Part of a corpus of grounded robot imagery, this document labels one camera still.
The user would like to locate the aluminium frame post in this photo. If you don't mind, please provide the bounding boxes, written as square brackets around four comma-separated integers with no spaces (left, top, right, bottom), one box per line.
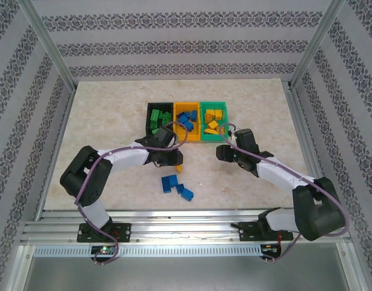
[289,0,347,91]
[18,0,77,91]

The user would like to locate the black plastic bin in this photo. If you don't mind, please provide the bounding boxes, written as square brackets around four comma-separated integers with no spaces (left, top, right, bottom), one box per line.
[145,102,176,139]

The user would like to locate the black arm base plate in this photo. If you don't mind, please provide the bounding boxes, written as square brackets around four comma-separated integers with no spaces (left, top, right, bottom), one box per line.
[77,222,132,243]
[239,221,294,243]

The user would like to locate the green plastic bin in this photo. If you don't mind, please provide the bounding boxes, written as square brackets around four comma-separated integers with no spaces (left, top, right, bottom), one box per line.
[199,101,229,142]

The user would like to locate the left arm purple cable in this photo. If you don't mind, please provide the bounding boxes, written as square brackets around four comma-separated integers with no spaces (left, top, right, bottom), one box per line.
[74,121,188,266]

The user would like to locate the yellow plastic bin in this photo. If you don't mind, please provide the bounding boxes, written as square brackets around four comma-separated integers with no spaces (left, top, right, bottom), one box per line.
[173,101,202,142]

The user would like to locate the grey metal panel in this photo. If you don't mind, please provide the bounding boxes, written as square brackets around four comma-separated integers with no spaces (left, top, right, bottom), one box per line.
[22,256,356,291]

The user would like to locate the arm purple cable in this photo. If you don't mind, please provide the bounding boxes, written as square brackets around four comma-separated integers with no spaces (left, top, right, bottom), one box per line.
[218,122,350,263]
[74,121,188,266]

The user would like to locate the large green lego brick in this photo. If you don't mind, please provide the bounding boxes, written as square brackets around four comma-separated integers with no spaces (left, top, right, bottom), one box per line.
[149,108,161,129]

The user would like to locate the small electronics board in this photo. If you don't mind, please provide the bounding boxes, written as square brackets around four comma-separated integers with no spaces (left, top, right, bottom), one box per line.
[261,244,282,255]
[91,246,117,256]

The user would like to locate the long blue lego brick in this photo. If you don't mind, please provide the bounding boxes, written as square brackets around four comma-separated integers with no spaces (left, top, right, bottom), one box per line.
[161,175,178,193]

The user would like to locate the aluminium mounting rail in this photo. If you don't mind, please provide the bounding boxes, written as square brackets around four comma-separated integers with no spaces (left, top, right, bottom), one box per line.
[21,209,353,245]

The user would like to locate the aluminium side rail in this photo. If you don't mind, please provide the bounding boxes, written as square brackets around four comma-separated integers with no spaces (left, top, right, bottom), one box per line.
[284,81,338,219]
[34,87,78,222]

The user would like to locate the slotted grey cable duct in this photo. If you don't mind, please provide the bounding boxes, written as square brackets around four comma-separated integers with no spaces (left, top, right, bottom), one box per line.
[33,244,341,258]

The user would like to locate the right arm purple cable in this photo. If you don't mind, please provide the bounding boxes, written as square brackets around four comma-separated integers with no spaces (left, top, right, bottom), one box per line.
[218,122,350,263]

